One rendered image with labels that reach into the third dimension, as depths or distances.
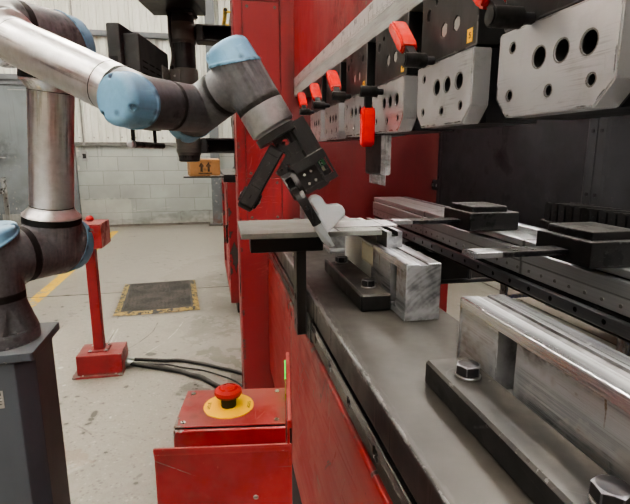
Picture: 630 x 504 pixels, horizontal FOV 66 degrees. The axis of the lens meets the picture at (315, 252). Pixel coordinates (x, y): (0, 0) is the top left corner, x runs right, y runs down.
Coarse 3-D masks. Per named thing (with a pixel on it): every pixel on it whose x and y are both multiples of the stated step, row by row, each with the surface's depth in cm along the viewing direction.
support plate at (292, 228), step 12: (240, 228) 93; (252, 228) 93; (264, 228) 93; (276, 228) 93; (288, 228) 93; (300, 228) 93; (312, 228) 93; (336, 228) 93; (348, 228) 93; (360, 228) 93; (372, 228) 93
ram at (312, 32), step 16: (304, 0) 148; (320, 0) 126; (336, 0) 110; (352, 0) 97; (368, 0) 87; (400, 0) 72; (416, 0) 67; (304, 16) 149; (320, 16) 127; (336, 16) 110; (352, 16) 98; (384, 16) 79; (400, 16) 72; (304, 32) 150; (320, 32) 127; (336, 32) 111; (368, 32) 88; (304, 48) 151; (320, 48) 128; (352, 48) 98; (304, 64) 152; (336, 64) 112; (304, 80) 153
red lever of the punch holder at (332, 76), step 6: (330, 72) 103; (336, 72) 103; (330, 78) 102; (336, 78) 102; (330, 84) 101; (336, 84) 100; (336, 90) 100; (330, 96) 99; (336, 96) 98; (342, 96) 98; (348, 96) 99
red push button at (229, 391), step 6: (222, 384) 71; (228, 384) 71; (234, 384) 71; (216, 390) 70; (222, 390) 70; (228, 390) 70; (234, 390) 70; (240, 390) 70; (216, 396) 69; (222, 396) 69; (228, 396) 69; (234, 396) 69; (222, 402) 70; (228, 402) 70; (234, 402) 70; (228, 408) 70
